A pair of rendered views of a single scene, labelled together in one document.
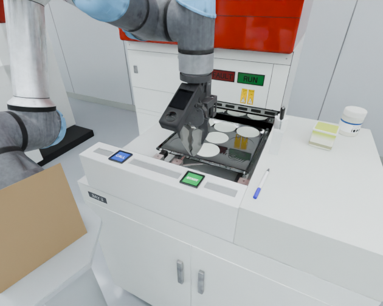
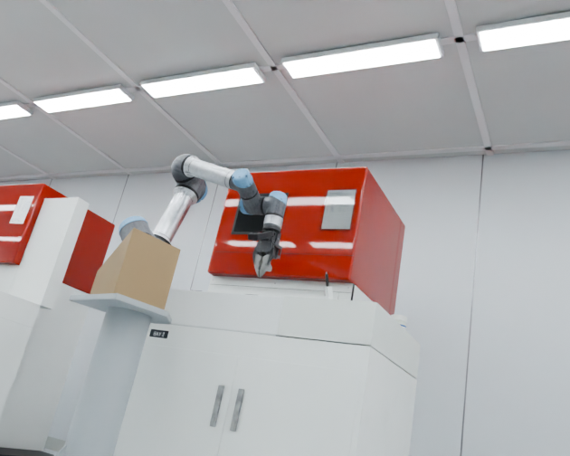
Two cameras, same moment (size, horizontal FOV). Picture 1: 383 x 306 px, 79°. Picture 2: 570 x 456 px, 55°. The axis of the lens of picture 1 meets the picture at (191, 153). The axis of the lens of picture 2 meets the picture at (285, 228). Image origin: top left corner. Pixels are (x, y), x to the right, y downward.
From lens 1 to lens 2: 1.81 m
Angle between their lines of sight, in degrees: 54
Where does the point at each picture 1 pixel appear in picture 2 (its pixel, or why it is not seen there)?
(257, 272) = (292, 363)
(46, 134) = not seen: hidden behind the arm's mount
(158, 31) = (258, 205)
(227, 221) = (274, 313)
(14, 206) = (153, 251)
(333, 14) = (448, 344)
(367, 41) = (494, 377)
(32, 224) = (150, 270)
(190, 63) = (270, 218)
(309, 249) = (326, 315)
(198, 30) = (276, 204)
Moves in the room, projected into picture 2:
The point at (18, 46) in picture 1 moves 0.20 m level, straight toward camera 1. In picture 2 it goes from (173, 211) to (192, 200)
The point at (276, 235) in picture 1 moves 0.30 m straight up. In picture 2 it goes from (306, 311) to (320, 232)
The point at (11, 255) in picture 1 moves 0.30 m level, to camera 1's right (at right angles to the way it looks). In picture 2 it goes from (132, 278) to (216, 293)
